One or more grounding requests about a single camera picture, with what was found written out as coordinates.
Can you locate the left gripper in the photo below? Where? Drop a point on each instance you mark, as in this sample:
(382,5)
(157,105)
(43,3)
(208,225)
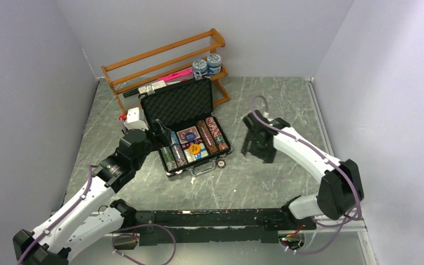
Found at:
(164,136)

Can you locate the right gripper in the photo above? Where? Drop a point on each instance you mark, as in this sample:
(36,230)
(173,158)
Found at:
(268,155)

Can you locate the light blue chip stack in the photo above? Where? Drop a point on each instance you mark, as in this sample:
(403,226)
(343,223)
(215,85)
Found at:
(174,139)

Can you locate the blue small blind button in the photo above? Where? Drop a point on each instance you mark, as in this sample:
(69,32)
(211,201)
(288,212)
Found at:
(190,136)

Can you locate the orange big blind button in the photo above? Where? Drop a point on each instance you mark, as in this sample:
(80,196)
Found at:
(195,149)

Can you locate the blue Texas Hold'em card deck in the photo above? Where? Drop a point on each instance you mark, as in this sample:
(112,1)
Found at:
(191,158)

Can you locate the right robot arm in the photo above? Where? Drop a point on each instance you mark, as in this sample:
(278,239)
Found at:
(340,187)

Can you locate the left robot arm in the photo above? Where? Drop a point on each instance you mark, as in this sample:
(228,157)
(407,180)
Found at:
(73,228)

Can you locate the red playing card deck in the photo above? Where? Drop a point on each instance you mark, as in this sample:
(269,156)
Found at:
(180,134)

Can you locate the green chip stack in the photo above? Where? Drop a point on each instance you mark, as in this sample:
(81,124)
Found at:
(168,157)

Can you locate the blue orange chip stack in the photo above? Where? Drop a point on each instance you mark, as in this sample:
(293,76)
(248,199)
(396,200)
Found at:
(179,156)

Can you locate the black poker chip case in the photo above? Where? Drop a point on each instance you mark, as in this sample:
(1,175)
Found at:
(180,106)

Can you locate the red white chip stack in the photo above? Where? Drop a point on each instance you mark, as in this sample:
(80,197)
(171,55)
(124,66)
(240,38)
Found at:
(216,134)

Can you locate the brown orange chip stack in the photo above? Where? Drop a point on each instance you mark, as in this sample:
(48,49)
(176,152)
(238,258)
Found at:
(207,137)

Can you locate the pink highlighter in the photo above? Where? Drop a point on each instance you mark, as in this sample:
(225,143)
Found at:
(177,76)

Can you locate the blue tin left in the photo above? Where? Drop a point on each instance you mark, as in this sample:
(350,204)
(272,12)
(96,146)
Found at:
(199,68)

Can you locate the blue tin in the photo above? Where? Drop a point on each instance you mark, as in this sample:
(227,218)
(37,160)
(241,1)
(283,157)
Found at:
(214,63)
(199,68)

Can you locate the blue tin right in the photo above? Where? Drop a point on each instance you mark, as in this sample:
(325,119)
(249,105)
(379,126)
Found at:
(214,63)

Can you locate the wooden shelf rack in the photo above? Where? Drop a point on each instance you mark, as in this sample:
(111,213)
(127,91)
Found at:
(128,75)

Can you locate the single chip by handle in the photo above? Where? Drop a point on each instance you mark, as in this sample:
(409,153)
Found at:
(221,163)

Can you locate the black base frame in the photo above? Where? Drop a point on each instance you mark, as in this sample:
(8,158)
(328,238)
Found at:
(265,225)

